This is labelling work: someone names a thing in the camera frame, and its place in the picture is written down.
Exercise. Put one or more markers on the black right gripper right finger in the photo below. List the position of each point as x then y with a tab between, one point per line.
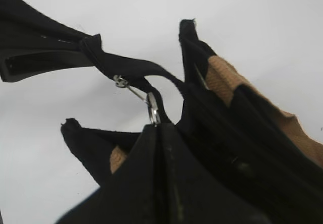
195	196

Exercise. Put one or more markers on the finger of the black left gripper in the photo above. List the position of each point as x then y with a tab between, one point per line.
20	64

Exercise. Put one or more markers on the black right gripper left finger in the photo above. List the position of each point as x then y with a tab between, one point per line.
125	166

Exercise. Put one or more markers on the black tote bag tan handles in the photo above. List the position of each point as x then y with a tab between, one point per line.
254	149

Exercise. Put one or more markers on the silver zipper pull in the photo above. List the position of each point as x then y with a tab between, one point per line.
149	99

